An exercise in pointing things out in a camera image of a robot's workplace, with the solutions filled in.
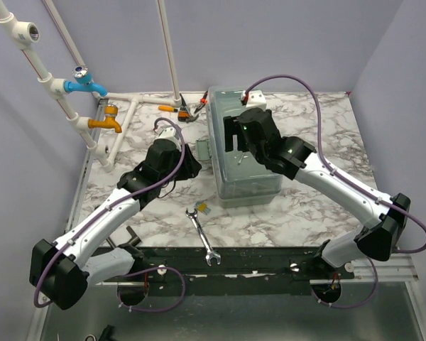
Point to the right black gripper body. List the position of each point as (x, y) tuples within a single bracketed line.
[(259, 154)]

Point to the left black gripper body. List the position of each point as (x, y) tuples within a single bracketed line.
[(176, 165)]

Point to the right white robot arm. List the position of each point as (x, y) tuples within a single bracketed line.
[(380, 214)]

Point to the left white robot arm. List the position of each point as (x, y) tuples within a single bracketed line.
[(62, 270)]

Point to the yellow hex key set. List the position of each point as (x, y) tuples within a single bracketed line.
[(202, 207)]

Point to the orange black long-nose pliers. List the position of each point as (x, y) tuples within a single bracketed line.
[(202, 103)]

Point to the orange plastic tap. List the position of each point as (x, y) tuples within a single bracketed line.
[(109, 122)]

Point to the silver socket bar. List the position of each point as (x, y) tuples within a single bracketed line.
[(123, 235)]

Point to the silver open-end wrench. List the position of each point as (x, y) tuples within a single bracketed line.
[(211, 254)]

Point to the blue plastic tap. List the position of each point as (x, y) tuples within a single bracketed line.
[(83, 82)]

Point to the white pvc pipe assembly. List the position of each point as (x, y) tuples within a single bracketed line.
[(25, 34)]

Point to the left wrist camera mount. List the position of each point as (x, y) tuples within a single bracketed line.
[(169, 133)]

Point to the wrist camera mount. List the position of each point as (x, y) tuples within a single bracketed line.
[(253, 99), (169, 133)]

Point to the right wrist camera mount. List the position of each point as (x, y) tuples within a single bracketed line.
[(253, 99)]

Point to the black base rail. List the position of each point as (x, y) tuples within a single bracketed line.
[(169, 271)]

